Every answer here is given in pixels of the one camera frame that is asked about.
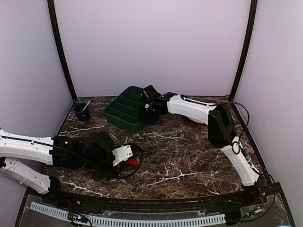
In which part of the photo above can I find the grey slotted cable duct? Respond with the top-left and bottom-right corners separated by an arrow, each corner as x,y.
30,202 -> 226,227

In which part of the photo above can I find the green compartment tray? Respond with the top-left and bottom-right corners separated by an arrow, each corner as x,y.
103,86 -> 145,134

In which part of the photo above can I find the right black frame post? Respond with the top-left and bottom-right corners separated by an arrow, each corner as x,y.
229,0 -> 258,101

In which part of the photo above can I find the dark blue cup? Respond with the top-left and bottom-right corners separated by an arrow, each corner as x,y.
74,103 -> 90,122

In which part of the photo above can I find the small circuit board left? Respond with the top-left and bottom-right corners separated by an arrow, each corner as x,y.
68,212 -> 88,224

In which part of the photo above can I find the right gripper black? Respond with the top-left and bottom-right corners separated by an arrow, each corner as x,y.
139,105 -> 162,124

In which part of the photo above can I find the red sock plain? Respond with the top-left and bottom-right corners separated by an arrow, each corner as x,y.
126,158 -> 139,167

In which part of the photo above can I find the black front rail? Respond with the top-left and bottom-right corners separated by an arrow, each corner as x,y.
23,184 -> 285,215

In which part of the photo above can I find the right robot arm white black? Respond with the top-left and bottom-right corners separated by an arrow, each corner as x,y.
139,85 -> 273,205

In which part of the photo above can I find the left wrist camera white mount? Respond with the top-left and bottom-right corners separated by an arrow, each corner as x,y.
112,145 -> 133,166

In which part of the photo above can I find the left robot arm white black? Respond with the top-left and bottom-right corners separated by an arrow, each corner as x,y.
0,130 -> 143,206

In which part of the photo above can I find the left black frame post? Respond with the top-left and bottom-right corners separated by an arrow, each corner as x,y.
47,0 -> 78,102

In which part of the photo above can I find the black frame post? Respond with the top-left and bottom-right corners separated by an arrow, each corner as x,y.
47,0 -> 78,102
229,0 -> 258,101

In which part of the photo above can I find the beige patterned plate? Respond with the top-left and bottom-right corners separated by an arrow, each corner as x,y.
188,117 -> 204,124

